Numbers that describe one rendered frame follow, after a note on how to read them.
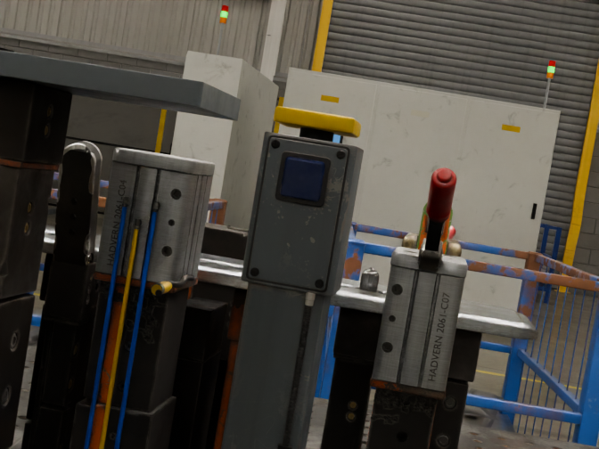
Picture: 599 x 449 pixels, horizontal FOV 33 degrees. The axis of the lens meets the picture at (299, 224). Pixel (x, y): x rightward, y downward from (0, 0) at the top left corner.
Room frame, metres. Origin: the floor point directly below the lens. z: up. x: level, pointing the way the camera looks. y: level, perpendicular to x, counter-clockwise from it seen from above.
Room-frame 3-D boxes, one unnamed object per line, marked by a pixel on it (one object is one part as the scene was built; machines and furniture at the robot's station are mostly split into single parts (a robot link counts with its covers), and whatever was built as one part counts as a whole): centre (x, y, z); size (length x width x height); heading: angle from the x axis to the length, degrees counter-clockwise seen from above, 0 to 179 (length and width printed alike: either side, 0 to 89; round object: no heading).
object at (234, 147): (10.17, 0.87, 1.22); 2.40 x 0.54 x 2.45; 174
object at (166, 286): (0.89, 0.10, 1.00); 0.12 x 0.01 x 0.01; 172
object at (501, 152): (9.16, -0.89, 1.22); 2.40 x 0.54 x 2.45; 88
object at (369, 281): (1.10, -0.09, 1.00); 0.02 x 0.02 x 0.04
